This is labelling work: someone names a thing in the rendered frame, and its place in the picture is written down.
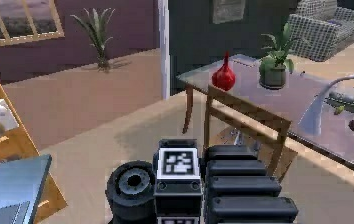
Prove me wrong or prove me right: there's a grey framed wall picture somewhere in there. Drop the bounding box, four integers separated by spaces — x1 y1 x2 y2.
212 0 247 25

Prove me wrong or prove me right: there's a wooden chair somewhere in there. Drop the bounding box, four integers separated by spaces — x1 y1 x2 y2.
203 84 299 184

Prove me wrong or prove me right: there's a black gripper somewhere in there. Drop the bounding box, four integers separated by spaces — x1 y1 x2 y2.
105 160 157 224

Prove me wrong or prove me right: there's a glass top wooden table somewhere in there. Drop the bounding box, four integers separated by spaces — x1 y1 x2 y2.
176 53 354 179

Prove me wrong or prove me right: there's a red vase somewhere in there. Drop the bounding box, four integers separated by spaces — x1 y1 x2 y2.
211 50 237 92

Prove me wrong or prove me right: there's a tall spiky house plant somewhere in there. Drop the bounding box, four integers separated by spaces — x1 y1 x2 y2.
70 7 117 72

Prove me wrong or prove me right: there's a white door frame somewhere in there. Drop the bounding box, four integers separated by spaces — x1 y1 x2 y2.
157 0 171 100

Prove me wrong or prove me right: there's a wooden framed window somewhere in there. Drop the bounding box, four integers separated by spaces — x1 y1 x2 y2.
0 0 65 50

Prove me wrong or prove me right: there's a wooden shelf unit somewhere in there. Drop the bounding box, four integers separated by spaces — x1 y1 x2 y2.
0 58 68 224

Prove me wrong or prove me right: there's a green potted house plant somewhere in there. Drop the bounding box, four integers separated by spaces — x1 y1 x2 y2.
258 21 300 90

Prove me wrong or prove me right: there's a white box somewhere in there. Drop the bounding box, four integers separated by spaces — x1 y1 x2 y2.
0 98 20 132

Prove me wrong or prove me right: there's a grey checked sofa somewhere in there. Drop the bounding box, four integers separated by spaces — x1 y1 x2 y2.
287 0 354 63

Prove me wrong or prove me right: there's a white desk lamp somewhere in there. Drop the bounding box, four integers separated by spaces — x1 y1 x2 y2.
297 73 354 139

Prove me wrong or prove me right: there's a grey open laptop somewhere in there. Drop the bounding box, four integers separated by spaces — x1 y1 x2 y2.
0 153 53 224

